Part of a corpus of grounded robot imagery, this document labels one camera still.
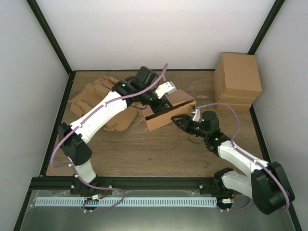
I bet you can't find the light blue slotted cable duct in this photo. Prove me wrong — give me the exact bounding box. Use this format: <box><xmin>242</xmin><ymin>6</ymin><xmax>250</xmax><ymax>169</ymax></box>
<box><xmin>35</xmin><ymin>197</ymin><xmax>217</xmax><ymax>207</ymax></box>

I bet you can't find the purple cable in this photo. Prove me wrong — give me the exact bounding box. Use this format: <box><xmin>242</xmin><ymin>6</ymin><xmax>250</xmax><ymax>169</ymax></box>
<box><xmin>50</xmin><ymin>63</ymin><xmax>168</xmax><ymax>214</ymax></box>
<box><xmin>196</xmin><ymin>103</ymin><xmax>291</xmax><ymax>213</ymax></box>

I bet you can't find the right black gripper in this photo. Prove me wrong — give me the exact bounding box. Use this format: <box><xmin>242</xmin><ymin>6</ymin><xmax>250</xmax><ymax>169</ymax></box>
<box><xmin>171</xmin><ymin>115</ymin><xmax>208</xmax><ymax>139</ymax></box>

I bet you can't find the bottom folded cardboard box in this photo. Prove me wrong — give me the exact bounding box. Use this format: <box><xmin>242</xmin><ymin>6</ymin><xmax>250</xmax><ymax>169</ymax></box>
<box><xmin>225</xmin><ymin>103</ymin><xmax>252</xmax><ymax>111</ymax></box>

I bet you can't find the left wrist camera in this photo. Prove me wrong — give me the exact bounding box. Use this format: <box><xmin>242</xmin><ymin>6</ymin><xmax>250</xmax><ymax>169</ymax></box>
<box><xmin>155</xmin><ymin>81</ymin><xmax>177</xmax><ymax>99</ymax></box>

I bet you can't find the top folded cardboard box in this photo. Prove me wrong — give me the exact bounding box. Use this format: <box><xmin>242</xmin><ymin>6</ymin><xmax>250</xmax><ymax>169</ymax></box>
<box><xmin>214</xmin><ymin>52</ymin><xmax>262</xmax><ymax>98</ymax></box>

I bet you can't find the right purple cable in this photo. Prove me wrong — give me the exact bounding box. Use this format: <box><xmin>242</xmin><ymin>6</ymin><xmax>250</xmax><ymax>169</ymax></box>
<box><xmin>196</xmin><ymin>103</ymin><xmax>291</xmax><ymax>213</ymax></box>

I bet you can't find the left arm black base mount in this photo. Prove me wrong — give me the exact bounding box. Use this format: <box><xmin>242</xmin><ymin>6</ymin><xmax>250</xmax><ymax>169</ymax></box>
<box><xmin>71</xmin><ymin>177</ymin><xmax>112</xmax><ymax>196</ymax></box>

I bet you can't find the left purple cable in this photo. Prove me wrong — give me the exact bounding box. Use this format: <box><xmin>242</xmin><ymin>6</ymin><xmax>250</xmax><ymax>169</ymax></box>
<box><xmin>50</xmin><ymin>63</ymin><xmax>168</xmax><ymax>214</ymax></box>

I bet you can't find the brown cardboard box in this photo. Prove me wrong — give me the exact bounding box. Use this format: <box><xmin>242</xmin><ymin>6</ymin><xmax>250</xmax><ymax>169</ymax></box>
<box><xmin>138</xmin><ymin>89</ymin><xmax>207</xmax><ymax>131</ymax></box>

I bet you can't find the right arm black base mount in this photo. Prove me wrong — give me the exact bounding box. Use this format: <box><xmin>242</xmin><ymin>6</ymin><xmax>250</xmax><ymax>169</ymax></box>
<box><xmin>198</xmin><ymin>167</ymin><xmax>234</xmax><ymax>197</ymax></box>

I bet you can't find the folded cardboard box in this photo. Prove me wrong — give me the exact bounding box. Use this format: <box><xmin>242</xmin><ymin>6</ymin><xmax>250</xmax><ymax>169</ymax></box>
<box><xmin>214</xmin><ymin>52</ymin><xmax>262</xmax><ymax>98</ymax></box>
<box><xmin>214</xmin><ymin>83</ymin><xmax>255</xmax><ymax>104</ymax></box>
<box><xmin>225</xmin><ymin>103</ymin><xmax>252</xmax><ymax>111</ymax></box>

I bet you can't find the stack of flat cardboard blanks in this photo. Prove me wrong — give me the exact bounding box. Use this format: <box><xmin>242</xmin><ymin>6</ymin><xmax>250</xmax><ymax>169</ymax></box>
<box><xmin>69</xmin><ymin>75</ymin><xmax>137</xmax><ymax>131</ymax></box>

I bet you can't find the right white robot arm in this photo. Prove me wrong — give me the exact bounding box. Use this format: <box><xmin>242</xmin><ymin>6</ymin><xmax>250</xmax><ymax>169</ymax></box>
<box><xmin>171</xmin><ymin>111</ymin><xmax>295</xmax><ymax>215</ymax></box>

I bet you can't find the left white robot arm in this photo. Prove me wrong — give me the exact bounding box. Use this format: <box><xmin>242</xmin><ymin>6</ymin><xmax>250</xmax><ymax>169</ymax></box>
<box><xmin>52</xmin><ymin>65</ymin><xmax>177</xmax><ymax>194</ymax></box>

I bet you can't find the middle folded cardboard box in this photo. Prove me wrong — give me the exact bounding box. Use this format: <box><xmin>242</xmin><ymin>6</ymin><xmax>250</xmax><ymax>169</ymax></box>
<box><xmin>214</xmin><ymin>83</ymin><xmax>255</xmax><ymax>104</ymax></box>

